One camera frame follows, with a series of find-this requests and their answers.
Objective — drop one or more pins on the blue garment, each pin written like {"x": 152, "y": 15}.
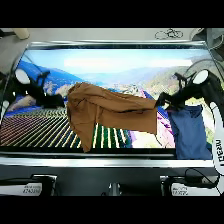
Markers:
{"x": 191, "y": 133}

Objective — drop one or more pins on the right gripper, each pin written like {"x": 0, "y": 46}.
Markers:
{"x": 164, "y": 100}

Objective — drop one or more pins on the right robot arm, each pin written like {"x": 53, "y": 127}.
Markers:
{"x": 218, "y": 133}

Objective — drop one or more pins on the silver frame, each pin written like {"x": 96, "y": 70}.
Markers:
{"x": 100, "y": 162}

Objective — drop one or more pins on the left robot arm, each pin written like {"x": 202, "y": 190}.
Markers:
{"x": 33, "y": 90}

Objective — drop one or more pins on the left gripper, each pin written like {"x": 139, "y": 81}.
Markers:
{"x": 57, "y": 101}

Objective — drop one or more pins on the brown garment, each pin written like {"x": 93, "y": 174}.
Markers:
{"x": 110, "y": 113}

